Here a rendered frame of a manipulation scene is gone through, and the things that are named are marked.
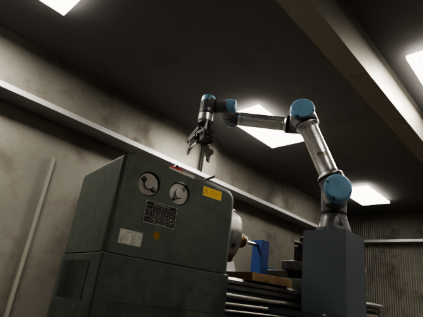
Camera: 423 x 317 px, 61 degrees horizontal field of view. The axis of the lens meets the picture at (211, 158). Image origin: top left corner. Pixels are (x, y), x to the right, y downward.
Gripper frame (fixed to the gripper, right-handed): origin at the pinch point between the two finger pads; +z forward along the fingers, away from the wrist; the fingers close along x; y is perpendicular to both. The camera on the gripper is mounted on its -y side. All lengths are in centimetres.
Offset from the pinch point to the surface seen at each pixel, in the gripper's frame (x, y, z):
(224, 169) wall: 277, -335, -152
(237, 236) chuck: 28.5, 3.7, 34.0
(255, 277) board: 41, 6, 52
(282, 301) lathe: 64, 4, 61
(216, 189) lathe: 3.6, 14.1, 17.3
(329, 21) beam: 98, 8, -148
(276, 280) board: 56, 6, 51
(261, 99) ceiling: 192, -163, -189
